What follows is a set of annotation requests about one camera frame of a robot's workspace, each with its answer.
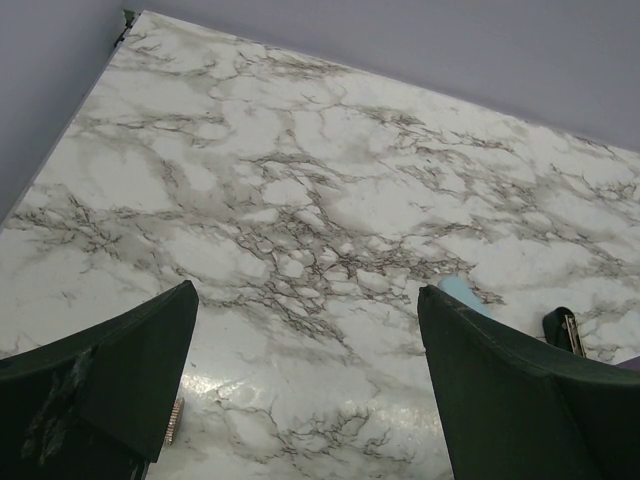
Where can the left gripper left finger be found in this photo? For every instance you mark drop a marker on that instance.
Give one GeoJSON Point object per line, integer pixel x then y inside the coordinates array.
{"type": "Point", "coordinates": [97, 404]}

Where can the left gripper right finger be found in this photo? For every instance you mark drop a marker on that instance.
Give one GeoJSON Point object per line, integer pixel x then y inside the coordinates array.
{"type": "Point", "coordinates": [513, 407]}

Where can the black stapler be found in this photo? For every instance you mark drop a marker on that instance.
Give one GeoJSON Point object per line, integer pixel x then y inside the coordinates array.
{"type": "Point", "coordinates": [560, 330]}

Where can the light blue stapler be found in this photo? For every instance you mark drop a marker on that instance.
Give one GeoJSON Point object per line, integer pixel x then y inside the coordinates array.
{"type": "Point", "coordinates": [458, 288]}

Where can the glitter tube with black cap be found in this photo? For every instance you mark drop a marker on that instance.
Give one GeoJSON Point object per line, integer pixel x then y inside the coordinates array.
{"type": "Point", "coordinates": [174, 421]}

